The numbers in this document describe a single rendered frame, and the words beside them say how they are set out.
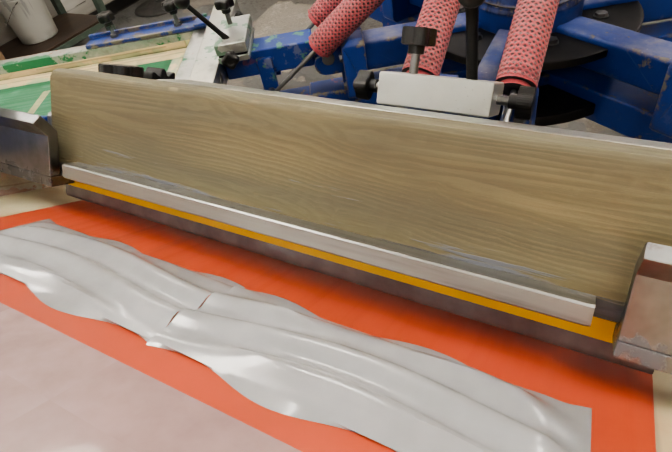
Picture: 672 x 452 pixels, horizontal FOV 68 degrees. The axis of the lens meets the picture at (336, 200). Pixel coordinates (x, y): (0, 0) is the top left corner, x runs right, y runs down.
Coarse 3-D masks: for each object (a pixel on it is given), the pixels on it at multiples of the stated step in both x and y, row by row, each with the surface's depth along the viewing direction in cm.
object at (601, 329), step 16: (96, 192) 38; (112, 192) 37; (160, 208) 35; (208, 224) 33; (224, 224) 32; (272, 240) 31; (320, 256) 29; (336, 256) 29; (384, 272) 27; (432, 288) 26; (448, 288) 26; (480, 304) 25; (496, 304) 25; (544, 320) 24; (560, 320) 24; (592, 320) 23; (592, 336) 23; (608, 336) 23
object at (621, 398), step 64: (384, 320) 26; (448, 320) 27; (128, 384) 20; (192, 384) 20; (576, 384) 22; (640, 384) 23; (0, 448) 16; (64, 448) 16; (128, 448) 16; (192, 448) 17; (256, 448) 17; (320, 448) 17; (384, 448) 17; (640, 448) 19
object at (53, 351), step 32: (0, 224) 34; (64, 224) 35; (96, 224) 36; (128, 224) 36; (160, 224) 37; (160, 256) 31; (192, 256) 32; (224, 256) 32; (256, 256) 33; (0, 288) 26; (0, 320) 23; (32, 320) 23; (64, 320) 24; (96, 320) 24; (0, 352) 21; (32, 352) 21; (64, 352) 21; (96, 352) 21; (128, 352) 22; (0, 384) 19; (32, 384) 19; (64, 384) 19; (0, 416) 17
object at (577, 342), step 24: (72, 192) 39; (144, 216) 36; (168, 216) 35; (216, 240) 33; (240, 240) 32; (312, 264) 30; (336, 264) 29; (384, 288) 28; (408, 288) 27; (456, 312) 26; (480, 312) 25; (504, 312) 25; (528, 336) 25; (552, 336) 24; (576, 336) 23
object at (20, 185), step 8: (0, 176) 40; (8, 176) 40; (0, 184) 40; (8, 184) 40; (16, 184) 41; (24, 184) 42; (32, 184) 42; (40, 184) 43; (0, 192) 40; (8, 192) 40; (16, 192) 41
